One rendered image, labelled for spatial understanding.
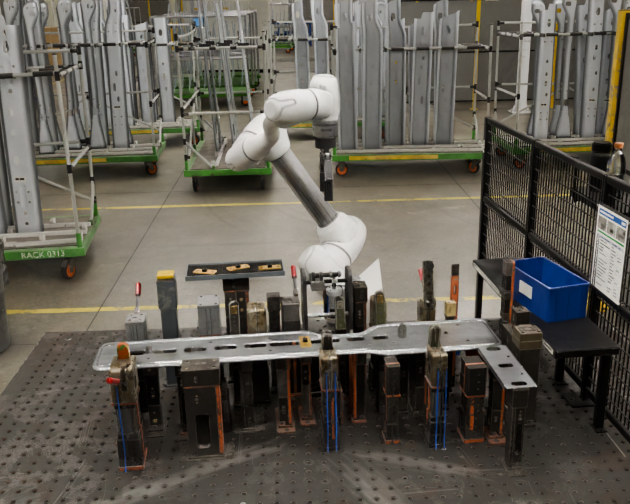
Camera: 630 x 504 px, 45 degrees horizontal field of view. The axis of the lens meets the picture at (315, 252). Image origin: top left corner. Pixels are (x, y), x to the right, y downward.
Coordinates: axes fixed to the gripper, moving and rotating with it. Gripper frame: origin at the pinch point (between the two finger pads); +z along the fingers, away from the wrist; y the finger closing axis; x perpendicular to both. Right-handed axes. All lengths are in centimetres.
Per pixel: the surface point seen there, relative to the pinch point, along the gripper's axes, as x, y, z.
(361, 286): 11.7, 6.0, 34.3
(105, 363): -78, 31, 46
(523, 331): 61, 40, 40
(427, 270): 35.4, 9.2, 28.3
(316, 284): -5.1, 9.3, 31.2
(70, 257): -169, -327, 128
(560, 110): 380, -675, 80
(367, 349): 9, 33, 46
